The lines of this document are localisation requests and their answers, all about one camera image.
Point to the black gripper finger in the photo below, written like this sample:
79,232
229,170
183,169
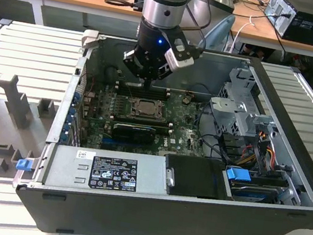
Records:
165,71
130,58

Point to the small CPU plate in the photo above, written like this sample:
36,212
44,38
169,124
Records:
147,106

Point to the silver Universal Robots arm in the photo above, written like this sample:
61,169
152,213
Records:
162,2

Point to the black RAM slot bank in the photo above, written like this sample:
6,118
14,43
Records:
143,123
160,95

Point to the CPU socket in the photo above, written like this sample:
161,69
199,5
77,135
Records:
131,110

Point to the round coin cell battery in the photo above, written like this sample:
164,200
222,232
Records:
185,100

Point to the green motherboard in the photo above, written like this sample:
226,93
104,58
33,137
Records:
180,139

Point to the black graphics card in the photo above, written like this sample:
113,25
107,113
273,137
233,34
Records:
133,134

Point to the silver metal drive cage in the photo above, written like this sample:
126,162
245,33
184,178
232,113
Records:
234,112

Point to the blue card retainer row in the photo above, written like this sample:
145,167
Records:
71,116

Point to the silver power supply unit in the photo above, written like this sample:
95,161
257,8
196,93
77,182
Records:
68,169

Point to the hard disk blue carrier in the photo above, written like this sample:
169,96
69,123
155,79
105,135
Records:
237,178

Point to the grey parts rack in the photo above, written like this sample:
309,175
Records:
2,129

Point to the blue plastic latch clip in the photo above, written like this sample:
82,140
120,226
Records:
24,165

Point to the black open PC case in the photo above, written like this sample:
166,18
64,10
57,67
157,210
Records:
142,225

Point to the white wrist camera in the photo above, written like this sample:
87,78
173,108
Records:
177,62

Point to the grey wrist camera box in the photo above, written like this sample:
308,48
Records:
180,46

